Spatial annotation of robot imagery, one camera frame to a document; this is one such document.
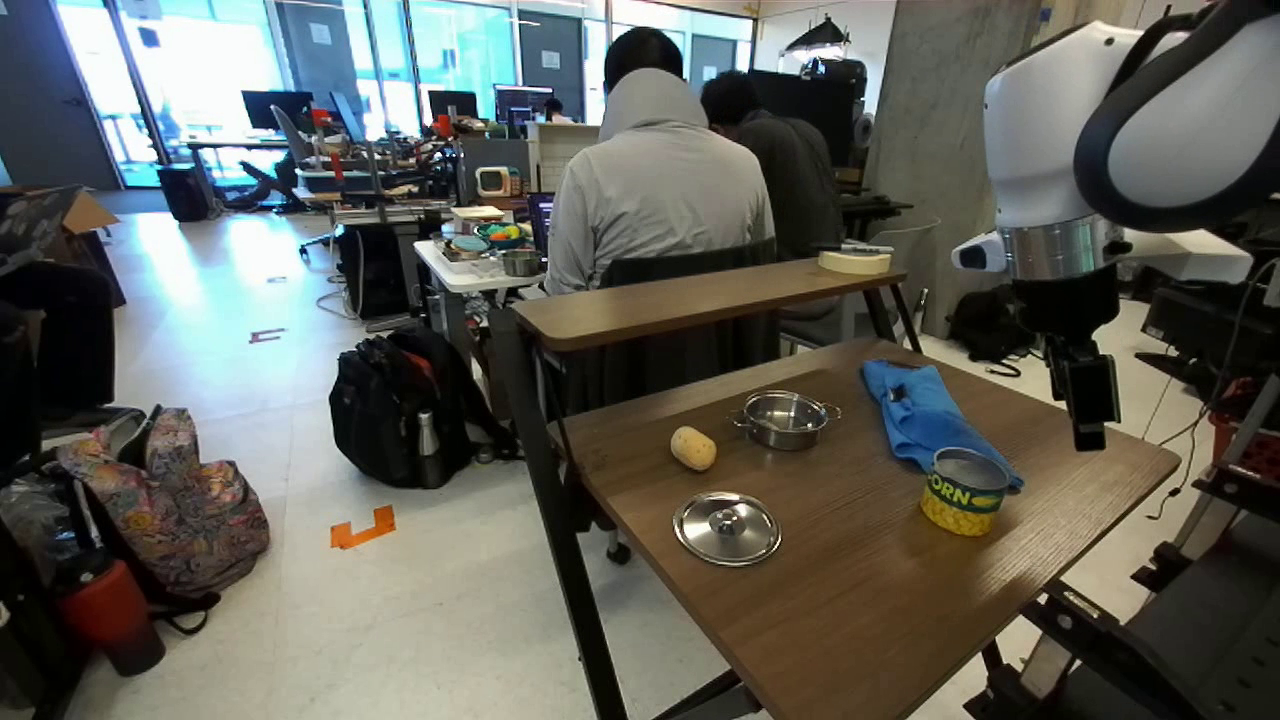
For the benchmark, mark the person in grey hoodie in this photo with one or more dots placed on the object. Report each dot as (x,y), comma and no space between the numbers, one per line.
(659,183)

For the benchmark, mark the steel pot lid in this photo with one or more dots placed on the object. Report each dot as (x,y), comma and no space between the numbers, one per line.
(727,528)

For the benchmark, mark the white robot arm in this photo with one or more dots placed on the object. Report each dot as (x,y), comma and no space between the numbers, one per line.
(1101,129)

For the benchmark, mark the yellow potato-like object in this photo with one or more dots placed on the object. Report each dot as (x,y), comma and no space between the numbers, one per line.
(695,449)

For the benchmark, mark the black backpack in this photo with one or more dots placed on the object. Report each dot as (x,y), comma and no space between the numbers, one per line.
(411,415)

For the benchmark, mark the black trash bin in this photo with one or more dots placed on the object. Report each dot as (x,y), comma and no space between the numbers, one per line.
(186,193)

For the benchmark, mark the red bottle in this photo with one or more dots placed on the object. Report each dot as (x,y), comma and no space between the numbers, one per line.
(106,605)

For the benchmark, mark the person in dark jacket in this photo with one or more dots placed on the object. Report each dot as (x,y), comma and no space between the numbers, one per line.
(795,158)

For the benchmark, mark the yellow green tin can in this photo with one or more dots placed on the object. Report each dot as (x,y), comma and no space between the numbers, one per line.
(961,495)

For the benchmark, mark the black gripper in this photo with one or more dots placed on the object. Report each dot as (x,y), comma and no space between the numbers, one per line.
(1066,317)

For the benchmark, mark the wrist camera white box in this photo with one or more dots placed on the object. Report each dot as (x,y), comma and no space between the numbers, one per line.
(987,252)

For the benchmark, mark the patterned colourful bag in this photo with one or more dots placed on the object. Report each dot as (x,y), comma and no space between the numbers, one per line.
(190,525)

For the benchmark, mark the wooden work table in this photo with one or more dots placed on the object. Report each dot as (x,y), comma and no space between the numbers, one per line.
(864,610)

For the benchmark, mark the white cluttered desk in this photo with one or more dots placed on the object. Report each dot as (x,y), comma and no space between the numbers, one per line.
(476,267)

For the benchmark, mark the orange floor tape marker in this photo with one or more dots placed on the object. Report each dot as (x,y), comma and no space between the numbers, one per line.
(352,535)

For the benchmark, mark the blue cloth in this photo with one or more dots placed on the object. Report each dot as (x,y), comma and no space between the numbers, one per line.
(923,419)

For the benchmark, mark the small steel pot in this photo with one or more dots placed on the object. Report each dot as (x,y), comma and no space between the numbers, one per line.
(781,419)

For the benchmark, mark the white plate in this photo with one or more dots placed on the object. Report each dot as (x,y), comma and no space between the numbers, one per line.
(855,260)

